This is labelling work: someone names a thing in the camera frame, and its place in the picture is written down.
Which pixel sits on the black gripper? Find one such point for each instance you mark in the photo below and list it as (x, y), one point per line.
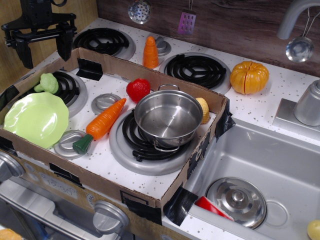
(37, 14)

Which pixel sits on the light green toy broccoli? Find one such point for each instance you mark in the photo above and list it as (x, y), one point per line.
(48, 83)

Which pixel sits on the stainless steel pot lid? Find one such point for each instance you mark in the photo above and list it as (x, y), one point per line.
(240, 200)

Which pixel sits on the brown cardboard fence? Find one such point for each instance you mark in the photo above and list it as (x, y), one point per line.
(98, 175)

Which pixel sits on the black front left burner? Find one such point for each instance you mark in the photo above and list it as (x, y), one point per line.
(72, 93)

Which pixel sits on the black burner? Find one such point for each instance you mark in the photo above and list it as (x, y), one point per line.
(199, 68)
(108, 41)
(131, 150)
(72, 93)

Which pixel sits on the black back left burner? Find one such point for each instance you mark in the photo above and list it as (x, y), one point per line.
(108, 41)

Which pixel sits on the light green plastic plate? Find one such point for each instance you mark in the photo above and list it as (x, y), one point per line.
(40, 118)

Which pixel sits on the grey stove top knob upper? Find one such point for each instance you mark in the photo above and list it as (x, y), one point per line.
(103, 101)

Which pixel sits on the grey stove knob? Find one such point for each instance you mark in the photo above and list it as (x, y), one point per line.
(163, 47)
(64, 147)
(103, 101)

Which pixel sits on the hanging metal strainer spoon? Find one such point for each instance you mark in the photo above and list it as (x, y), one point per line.
(140, 11)

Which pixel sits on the orange toy carrot green stem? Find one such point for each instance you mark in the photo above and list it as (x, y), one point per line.
(99, 126)

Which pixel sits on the red toy strawberry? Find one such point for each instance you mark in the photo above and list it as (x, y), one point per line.
(138, 89)

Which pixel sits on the orange toy carrot tip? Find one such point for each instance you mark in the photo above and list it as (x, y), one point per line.
(150, 53)

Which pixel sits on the grey stove top knob lower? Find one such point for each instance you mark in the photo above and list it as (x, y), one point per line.
(64, 147)

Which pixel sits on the grey back stove knob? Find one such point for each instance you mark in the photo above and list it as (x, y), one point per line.
(163, 47)

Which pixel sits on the grey oven knob left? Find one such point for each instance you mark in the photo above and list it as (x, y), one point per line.
(9, 167)

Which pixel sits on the grey oven knob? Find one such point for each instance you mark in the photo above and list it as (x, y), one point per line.
(9, 167)
(108, 218)

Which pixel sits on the black front right burner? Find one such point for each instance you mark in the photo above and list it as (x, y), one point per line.
(131, 150)

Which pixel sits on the black back right burner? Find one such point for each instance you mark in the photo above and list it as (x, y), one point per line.
(199, 68)

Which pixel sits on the yellow toy corn cob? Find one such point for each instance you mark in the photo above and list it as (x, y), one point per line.
(205, 109)

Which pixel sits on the grey oven knob right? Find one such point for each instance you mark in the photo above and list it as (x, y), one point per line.
(108, 218)

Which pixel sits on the orange toy bread corner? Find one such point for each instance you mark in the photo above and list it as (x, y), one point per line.
(8, 234)

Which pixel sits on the orange toy pumpkin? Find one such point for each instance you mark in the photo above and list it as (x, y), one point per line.
(249, 77)

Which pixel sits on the red toy pepper piece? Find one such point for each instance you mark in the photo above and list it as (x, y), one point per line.
(204, 203)

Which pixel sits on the hanging metal ladle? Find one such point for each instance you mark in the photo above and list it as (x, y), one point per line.
(301, 48)

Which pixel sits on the grey toy faucet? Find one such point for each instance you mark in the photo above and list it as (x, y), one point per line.
(307, 109)

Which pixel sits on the grey sink basin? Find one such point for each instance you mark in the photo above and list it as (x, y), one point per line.
(284, 169)

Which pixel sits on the pale yellow toy potato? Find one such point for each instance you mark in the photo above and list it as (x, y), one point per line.
(313, 230)

